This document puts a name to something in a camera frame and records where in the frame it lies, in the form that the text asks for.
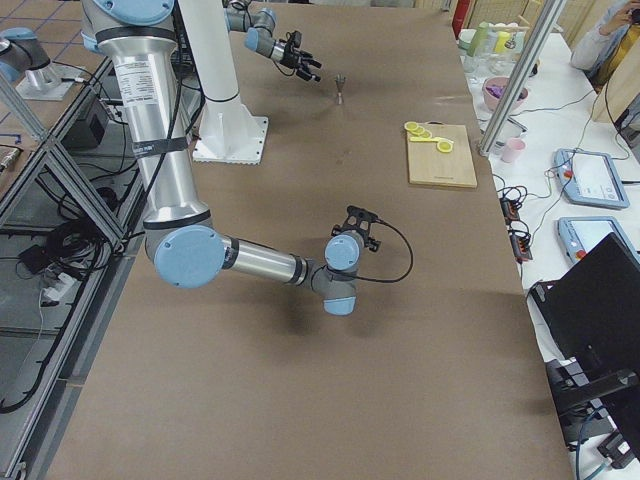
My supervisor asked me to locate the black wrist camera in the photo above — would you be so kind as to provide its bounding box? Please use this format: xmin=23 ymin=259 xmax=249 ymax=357
xmin=331 ymin=205 xmax=379 ymax=242
xmin=286 ymin=30 xmax=302 ymax=48

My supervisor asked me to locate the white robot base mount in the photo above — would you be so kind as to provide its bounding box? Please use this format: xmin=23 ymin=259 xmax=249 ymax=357
xmin=179 ymin=0 xmax=268 ymax=165

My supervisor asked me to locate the seated person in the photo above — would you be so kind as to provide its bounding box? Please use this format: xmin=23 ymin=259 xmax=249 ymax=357
xmin=570 ymin=1 xmax=639 ymax=91

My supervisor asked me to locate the aluminium frame post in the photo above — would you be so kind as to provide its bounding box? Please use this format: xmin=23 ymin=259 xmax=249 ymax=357
xmin=478 ymin=0 xmax=567 ymax=157

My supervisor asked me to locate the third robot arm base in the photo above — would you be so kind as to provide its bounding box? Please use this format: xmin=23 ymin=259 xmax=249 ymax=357
xmin=1 ymin=27 xmax=75 ymax=101

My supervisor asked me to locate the black monitor stand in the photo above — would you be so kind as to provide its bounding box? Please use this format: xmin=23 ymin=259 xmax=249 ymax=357
xmin=545 ymin=359 xmax=639 ymax=455

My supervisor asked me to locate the black laptop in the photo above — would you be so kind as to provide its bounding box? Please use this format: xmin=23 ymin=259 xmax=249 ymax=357
xmin=529 ymin=233 xmax=639 ymax=374

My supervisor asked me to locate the green bottle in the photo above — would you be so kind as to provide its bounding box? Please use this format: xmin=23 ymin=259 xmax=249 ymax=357
xmin=467 ymin=21 xmax=490 ymax=57

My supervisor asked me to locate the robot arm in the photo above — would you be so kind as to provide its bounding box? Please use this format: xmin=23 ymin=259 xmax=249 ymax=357
xmin=83 ymin=1 xmax=378 ymax=316
xmin=223 ymin=1 xmax=322 ymax=82

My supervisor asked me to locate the lemon slice top pair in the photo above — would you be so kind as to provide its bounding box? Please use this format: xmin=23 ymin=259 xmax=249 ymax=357
xmin=436 ymin=140 xmax=453 ymax=153

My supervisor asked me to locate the yellow plastic knife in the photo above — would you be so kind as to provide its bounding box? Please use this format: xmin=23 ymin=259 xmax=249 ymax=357
xmin=409 ymin=136 xmax=446 ymax=143

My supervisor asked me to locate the black camera cable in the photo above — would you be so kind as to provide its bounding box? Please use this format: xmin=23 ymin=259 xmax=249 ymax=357
xmin=344 ymin=217 xmax=415 ymax=285

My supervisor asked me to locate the yellow bottle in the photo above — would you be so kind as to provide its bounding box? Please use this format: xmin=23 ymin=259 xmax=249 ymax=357
xmin=493 ymin=31 xmax=511 ymax=54

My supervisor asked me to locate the blue teach pendant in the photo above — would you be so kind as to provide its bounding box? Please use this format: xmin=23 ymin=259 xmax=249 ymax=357
xmin=556 ymin=216 xmax=631 ymax=264
xmin=552 ymin=148 xmax=630 ymax=210

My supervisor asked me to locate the bamboo cutting board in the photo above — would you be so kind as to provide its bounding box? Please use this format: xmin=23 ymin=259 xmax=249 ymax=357
xmin=405 ymin=122 xmax=477 ymax=188

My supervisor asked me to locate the black box under table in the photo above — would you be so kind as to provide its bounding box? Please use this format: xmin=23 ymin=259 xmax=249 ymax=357
xmin=62 ymin=101 xmax=109 ymax=150

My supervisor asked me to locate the upper blue teach pendant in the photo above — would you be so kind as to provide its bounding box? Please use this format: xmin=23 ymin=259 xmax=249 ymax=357
xmin=552 ymin=148 xmax=630 ymax=210

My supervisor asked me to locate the pink cup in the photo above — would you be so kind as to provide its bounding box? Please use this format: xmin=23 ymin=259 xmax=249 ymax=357
xmin=501 ymin=137 xmax=526 ymax=163

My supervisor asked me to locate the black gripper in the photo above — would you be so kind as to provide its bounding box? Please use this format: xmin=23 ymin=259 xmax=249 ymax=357
xmin=361 ymin=232 xmax=381 ymax=252
xmin=278 ymin=38 xmax=322 ymax=82

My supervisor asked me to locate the lower blue teach pendant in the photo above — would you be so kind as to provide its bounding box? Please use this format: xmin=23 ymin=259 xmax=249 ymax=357
xmin=556 ymin=216 xmax=631 ymax=264

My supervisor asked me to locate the pink bowl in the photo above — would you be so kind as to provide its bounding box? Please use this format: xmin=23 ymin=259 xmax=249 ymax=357
xmin=482 ymin=76 xmax=529 ymax=112

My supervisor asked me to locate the steel double jigger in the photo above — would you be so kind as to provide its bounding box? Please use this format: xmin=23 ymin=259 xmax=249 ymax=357
xmin=334 ymin=74 xmax=346 ymax=105

